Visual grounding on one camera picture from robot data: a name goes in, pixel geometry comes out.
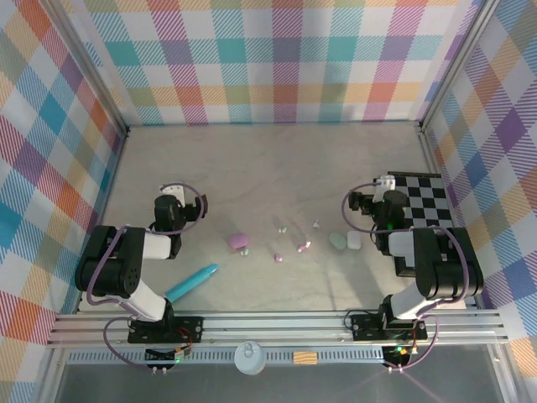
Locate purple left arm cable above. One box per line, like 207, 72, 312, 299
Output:
86, 181, 211, 373

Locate black and white chessboard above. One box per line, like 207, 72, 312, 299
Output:
385, 170, 456, 278

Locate aluminium rail frame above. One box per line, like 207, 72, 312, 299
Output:
44, 309, 512, 348

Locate turquoise plastic tube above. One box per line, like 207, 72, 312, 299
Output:
165, 263, 221, 302

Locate grey slotted cable duct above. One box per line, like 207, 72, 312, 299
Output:
66, 348, 389, 365

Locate aluminium corner post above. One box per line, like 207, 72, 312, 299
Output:
417, 0, 504, 133
49, 0, 131, 138

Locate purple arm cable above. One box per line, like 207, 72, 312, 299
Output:
86, 181, 211, 373
341, 179, 471, 373

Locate small circuit board mount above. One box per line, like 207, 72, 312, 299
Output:
144, 344, 195, 375
383, 343, 419, 374

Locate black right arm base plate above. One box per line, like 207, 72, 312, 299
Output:
350, 312, 429, 342

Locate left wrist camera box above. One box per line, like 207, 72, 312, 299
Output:
161, 183, 188, 202

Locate aluminium side rail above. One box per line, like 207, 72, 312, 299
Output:
75, 128, 131, 314
418, 125, 480, 308

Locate white round cap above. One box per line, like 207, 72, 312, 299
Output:
233, 341, 267, 375

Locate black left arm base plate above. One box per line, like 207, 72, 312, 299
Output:
127, 315, 205, 344

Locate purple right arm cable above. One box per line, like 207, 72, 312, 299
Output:
341, 179, 471, 373

